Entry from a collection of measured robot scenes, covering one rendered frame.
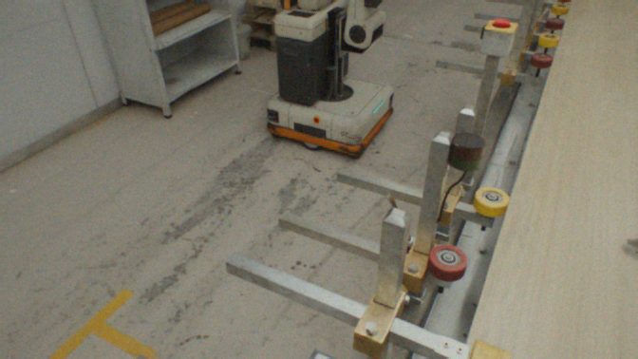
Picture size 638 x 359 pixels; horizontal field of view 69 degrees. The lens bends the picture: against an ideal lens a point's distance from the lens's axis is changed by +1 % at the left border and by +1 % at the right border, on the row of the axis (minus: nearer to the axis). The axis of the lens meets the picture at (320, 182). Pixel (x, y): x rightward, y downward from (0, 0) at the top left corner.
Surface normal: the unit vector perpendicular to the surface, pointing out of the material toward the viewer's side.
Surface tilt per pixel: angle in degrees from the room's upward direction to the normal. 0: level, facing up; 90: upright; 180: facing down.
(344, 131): 90
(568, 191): 0
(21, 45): 90
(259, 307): 0
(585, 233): 0
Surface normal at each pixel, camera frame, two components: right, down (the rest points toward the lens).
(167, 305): 0.00, -0.80
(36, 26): 0.89, 0.27
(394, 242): -0.46, 0.54
